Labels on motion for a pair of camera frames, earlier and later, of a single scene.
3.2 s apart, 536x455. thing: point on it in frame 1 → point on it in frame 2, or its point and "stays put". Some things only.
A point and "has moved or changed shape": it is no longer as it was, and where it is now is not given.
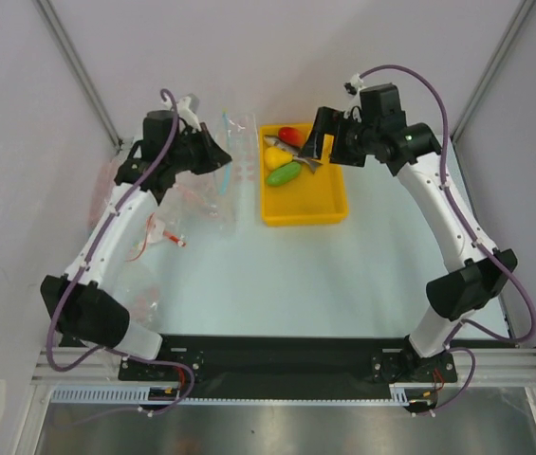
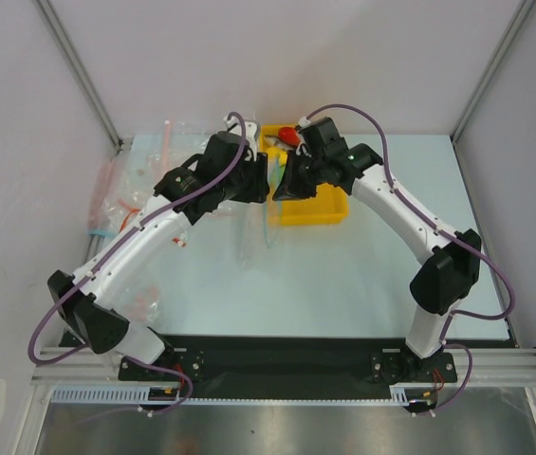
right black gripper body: (339, 146) → (291, 176)
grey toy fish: (273, 140) stays put
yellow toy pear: (275, 157) stays put
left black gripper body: (191, 154) → (250, 187)
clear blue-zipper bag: (225, 202) has moved or changed shape
